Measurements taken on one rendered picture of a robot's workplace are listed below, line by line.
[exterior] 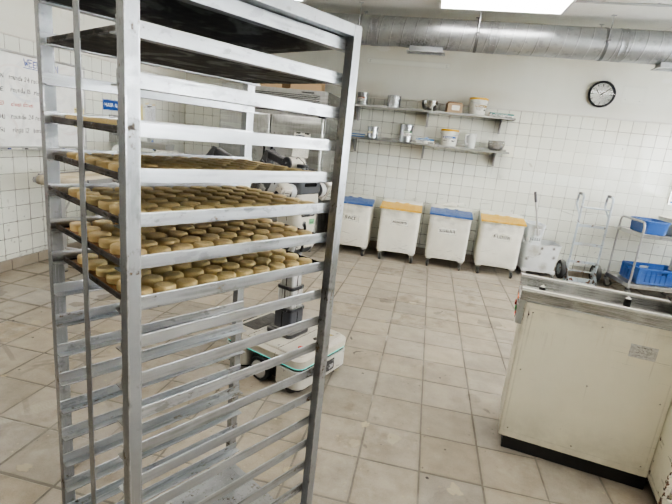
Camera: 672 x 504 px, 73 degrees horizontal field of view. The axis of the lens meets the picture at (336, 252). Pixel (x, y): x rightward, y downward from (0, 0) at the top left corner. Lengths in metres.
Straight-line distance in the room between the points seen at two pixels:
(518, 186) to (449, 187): 0.91
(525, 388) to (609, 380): 0.38
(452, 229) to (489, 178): 1.02
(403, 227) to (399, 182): 0.85
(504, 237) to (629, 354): 3.70
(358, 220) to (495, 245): 1.78
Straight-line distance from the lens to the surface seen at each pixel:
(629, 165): 7.00
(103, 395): 1.64
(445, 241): 6.01
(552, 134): 6.72
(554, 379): 2.58
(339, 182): 1.32
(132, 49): 0.96
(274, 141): 1.17
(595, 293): 2.76
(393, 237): 6.02
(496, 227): 6.03
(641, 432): 2.74
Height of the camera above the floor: 1.52
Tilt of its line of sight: 14 degrees down
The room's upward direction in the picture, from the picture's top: 6 degrees clockwise
